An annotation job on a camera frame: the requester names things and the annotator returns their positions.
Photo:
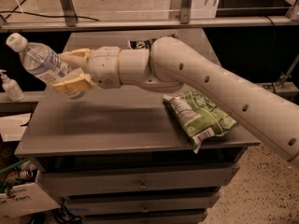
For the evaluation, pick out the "white pump dispenser bottle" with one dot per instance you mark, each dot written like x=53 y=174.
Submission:
x=11 y=87

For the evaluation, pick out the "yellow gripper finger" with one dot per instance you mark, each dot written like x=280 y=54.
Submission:
x=77 y=58
x=77 y=80

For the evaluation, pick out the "white cardboard box with text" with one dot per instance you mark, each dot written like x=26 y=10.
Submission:
x=26 y=199

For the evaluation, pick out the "blue label plastic water bottle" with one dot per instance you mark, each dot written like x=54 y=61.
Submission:
x=41 y=61

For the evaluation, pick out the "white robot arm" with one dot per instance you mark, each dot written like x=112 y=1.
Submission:
x=168 y=65

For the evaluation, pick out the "dark blue chip bag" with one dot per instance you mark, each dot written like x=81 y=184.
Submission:
x=142 y=44

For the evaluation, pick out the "metal frame rail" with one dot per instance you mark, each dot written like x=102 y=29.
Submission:
x=104 y=15

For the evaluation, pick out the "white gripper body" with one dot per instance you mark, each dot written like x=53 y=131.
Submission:
x=104 y=66

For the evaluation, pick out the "green snack bag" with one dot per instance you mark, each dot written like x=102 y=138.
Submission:
x=199 y=117

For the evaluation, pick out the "grey drawer cabinet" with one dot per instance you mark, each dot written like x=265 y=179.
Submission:
x=120 y=157

